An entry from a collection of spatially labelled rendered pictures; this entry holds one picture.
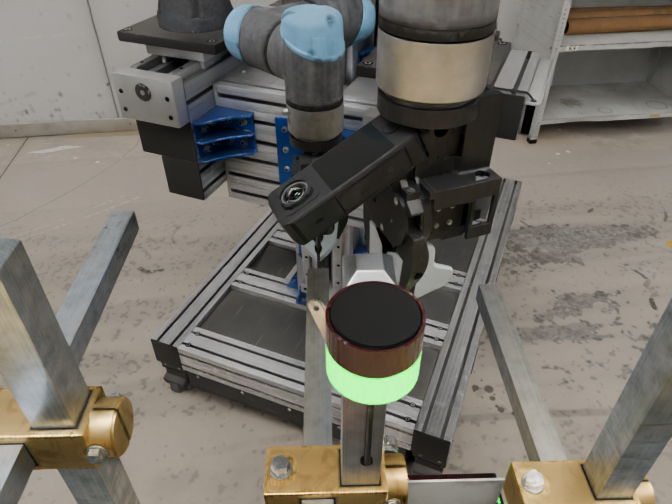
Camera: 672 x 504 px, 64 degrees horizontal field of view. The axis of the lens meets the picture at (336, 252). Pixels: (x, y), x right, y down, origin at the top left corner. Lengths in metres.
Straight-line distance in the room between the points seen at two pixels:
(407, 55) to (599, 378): 1.64
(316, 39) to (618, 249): 1.97
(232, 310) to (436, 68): 1.37
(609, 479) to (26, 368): 0.51
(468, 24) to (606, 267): 2.04
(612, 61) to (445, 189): 3.34
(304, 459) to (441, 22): 0.40
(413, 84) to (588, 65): 3.30
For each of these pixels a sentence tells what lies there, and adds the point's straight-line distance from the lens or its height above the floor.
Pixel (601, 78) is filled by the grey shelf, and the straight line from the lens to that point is 3.73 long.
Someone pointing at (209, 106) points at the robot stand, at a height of 0.91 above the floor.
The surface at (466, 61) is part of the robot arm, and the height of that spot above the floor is 1.24.
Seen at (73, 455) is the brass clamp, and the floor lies 0.94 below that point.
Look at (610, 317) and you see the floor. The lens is 2.13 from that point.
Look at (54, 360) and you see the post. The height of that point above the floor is 1.04.
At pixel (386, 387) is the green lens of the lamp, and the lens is 0.33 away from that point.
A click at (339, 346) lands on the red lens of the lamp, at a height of 1.12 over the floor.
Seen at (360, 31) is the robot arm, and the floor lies 1.12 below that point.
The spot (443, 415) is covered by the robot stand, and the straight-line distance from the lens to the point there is 1.39.
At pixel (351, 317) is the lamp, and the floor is 1.12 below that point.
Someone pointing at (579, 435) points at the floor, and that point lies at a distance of 1.75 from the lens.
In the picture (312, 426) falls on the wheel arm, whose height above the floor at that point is 0.86.
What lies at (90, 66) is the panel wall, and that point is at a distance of 3.22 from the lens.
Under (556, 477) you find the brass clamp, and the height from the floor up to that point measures 0.83.
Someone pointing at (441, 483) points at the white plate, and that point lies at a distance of 0.64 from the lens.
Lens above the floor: 1.35
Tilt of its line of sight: 38 degrees down
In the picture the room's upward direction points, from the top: straight up
